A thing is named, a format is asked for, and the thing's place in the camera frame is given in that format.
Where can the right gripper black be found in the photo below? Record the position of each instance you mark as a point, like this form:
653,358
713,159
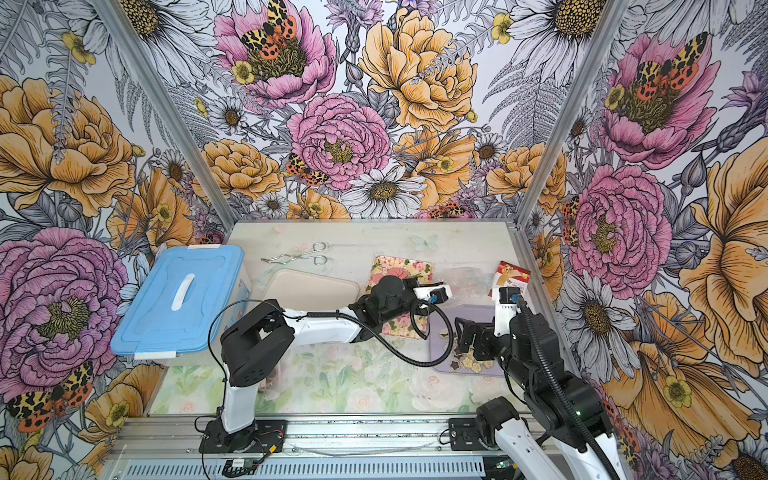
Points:
486,333

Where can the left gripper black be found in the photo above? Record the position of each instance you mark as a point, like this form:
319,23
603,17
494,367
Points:
413,282

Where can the ziploc bag pink cookies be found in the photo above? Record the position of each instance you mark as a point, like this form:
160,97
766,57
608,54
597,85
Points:
467,282

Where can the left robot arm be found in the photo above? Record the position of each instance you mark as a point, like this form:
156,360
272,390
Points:
254,345

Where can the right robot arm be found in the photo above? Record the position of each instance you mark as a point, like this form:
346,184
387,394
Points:
567,409

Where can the yellow floral tray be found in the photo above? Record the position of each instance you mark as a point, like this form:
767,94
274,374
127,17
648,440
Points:
402,268

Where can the pile of flower biscuits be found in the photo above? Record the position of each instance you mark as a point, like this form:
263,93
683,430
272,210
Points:
465,362

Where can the red white small box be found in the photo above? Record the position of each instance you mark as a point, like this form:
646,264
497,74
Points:
509,275

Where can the beige plastic tray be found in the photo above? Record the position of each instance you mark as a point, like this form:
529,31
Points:
303,291

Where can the metal scissors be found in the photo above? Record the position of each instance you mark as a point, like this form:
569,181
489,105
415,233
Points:
317,254

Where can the blue lidded storage box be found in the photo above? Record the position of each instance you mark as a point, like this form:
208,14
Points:
190,295

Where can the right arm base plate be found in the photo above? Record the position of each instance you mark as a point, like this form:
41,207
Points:
464,434

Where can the aluminium front rail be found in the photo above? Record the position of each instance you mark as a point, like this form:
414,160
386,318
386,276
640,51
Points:
321,435

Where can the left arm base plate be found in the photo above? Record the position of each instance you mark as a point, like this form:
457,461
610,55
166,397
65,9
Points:
261,436

